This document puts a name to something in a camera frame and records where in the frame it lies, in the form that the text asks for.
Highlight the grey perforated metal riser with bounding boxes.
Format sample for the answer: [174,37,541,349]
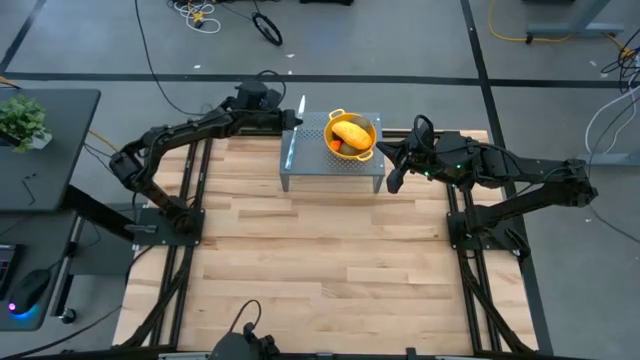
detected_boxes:
[278,111,386,194]

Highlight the black device with cable loop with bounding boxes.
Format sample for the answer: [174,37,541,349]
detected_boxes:
[208,298,281,360]

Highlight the green potted plant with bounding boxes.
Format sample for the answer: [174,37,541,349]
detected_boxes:
[0,94,54,154]

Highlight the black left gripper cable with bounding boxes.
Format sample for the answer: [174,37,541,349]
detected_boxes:
[254,69,288,109]

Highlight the black cable bundle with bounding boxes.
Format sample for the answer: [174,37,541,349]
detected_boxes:
[601,42,640,96]

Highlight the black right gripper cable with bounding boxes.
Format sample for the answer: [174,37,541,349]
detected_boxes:
[411,113,437,152]

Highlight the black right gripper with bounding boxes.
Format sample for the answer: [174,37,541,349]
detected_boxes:
[375,132,469,196]

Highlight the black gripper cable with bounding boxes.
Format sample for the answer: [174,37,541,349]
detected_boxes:
[254,69,288,109]
[411,113,437,152]

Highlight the grey desk foot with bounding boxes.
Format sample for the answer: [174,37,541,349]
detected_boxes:
[523,0,627,42]
[573,152,640,168]

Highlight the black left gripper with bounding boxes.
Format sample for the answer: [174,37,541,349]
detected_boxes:
[259,107,305,134]

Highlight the yellow plastic colander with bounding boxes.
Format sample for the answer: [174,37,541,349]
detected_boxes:
[323,108,378,163]

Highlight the yellow floor cable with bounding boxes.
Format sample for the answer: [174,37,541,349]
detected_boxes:
[487,0,636,57]
[88,129,131,161]

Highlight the white floor cables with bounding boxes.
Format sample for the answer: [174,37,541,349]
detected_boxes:
[583,82,640,156]

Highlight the black low desk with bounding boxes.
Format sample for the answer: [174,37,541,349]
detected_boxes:
[0,209,84,332]

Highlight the white cable bundle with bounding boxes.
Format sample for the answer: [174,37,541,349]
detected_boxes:
[169,0,223,35]

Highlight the black keyboard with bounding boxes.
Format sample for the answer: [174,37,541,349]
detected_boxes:
[0,243,19,301]

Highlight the black aluminium table frame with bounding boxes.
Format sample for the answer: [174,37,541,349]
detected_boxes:
[112,124,555,360]

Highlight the knife with blue striped handle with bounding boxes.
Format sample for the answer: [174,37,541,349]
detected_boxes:
[283,94,307,172]

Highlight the black computer mouse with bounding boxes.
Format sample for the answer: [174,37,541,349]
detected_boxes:
[8,268,52,317]

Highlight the black coiled ring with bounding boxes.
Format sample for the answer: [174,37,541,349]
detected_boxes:
[251,12,284,48]

